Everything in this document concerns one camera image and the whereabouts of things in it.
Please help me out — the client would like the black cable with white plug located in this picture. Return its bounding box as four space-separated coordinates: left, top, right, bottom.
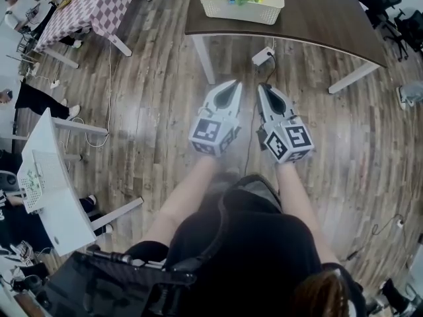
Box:
345 213 406 262

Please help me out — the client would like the dark brown wooden table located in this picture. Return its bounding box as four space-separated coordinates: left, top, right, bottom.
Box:
184 0 389 95

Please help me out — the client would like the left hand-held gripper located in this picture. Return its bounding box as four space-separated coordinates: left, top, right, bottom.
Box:
188 79 244 159

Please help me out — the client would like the person's black clothing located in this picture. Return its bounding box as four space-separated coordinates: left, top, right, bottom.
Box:
127 173 366 317

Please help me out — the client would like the person's right forearm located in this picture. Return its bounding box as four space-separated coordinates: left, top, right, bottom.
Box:
275 161 342 265

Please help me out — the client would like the long white floor cable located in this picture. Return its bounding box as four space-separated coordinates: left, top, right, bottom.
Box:
64 41 112 149

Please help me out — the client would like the white perforated plastic basket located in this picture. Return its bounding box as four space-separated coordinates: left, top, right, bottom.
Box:
197 0 286 26

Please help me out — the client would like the black office chair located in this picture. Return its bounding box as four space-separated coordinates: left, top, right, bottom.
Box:
349 0 423 63

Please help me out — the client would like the white perforated tray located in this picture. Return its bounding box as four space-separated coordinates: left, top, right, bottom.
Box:
16 149 67 215

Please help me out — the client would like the white power strip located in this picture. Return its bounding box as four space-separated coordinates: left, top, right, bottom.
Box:
251 46 276 67

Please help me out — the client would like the checkered tablecloth table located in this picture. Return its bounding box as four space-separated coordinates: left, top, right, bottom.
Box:
32 0 153 69

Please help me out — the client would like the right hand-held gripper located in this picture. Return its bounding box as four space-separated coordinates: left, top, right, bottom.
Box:
256 83 315 164

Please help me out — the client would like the person's left forearm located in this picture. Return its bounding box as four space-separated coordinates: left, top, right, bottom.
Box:
140 155 219 246

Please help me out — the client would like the white table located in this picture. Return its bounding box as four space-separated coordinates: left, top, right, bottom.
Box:
16 107 145 257

